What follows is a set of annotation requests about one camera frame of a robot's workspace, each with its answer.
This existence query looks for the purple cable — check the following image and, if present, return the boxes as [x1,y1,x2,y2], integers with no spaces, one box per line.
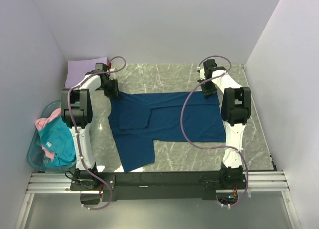
[179,55,250,208]
[67,56,127,211]

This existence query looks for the aluminium rail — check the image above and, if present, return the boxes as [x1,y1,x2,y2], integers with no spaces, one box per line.
[26,171,290,194]

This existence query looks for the black base beam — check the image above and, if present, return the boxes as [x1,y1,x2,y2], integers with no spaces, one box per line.
[70,170,247,202]

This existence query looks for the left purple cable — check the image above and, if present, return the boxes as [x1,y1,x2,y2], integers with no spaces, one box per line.
[67,56,127,211]

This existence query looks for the clear blue plastic basket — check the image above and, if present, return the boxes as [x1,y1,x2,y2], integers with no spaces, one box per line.
[26,101,76,173]

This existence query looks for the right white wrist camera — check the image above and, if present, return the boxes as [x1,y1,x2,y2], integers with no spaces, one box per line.
[197,66,206,83]

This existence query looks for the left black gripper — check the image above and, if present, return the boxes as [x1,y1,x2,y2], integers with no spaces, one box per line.
[100,78,121,100]

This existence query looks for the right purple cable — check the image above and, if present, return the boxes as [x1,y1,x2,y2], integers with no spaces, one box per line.
[179,55,250,208]

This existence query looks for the dark blue t shirt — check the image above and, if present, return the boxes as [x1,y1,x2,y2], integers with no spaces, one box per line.
[108,92,226,172]

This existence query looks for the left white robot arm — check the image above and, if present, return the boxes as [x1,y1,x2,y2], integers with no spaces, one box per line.
[61,63,126,190]

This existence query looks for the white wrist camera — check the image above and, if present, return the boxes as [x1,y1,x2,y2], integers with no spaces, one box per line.
[109,68,117,80]
[197,66,206,83]

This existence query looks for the pink t shirt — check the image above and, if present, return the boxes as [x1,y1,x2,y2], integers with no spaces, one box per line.
[35,108,61,162]

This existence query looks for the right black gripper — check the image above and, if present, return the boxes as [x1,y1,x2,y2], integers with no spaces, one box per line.
[198,78,218,99]

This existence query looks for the teal t shirt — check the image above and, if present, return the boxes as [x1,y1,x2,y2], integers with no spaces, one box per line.
[43,117,76,167]

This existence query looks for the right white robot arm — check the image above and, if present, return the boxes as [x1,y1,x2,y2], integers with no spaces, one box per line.
[197,58,251,189]

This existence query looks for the folded lavender t shirt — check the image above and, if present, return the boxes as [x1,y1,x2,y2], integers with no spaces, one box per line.
[65,57,108,89]

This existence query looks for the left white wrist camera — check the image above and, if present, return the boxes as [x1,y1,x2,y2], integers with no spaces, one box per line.
[109,68,117,80]

